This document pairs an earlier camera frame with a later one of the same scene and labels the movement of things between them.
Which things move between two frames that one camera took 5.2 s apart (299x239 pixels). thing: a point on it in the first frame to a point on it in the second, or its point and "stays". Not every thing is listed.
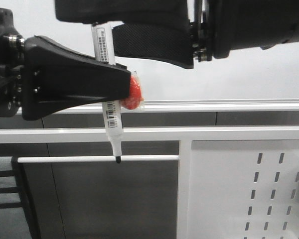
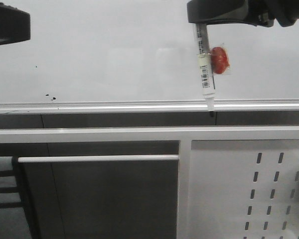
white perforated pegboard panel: x=247 y=189 stays
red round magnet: x=136 y=98 to x=220 y=60
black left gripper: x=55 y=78 to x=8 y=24
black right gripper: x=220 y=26 to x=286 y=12
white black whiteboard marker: x=103 y=37 to x=208 y=86
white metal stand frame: x=183 y=135 stays
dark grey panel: x=103 y=200 stays
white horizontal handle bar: x=89 y=159 stays
